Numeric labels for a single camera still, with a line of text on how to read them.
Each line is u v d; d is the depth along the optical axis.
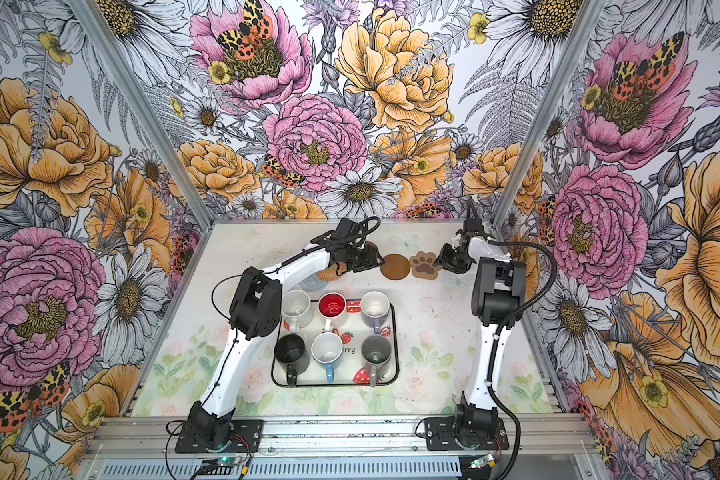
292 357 0.84
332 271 0.85
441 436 0.73
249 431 0.75
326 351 0.85
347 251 0.84
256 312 0.62
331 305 0.94
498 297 0.62
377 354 0.85
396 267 1.08
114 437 0.76
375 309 0.96
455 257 0.94
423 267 1.08
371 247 0.93
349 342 0.90
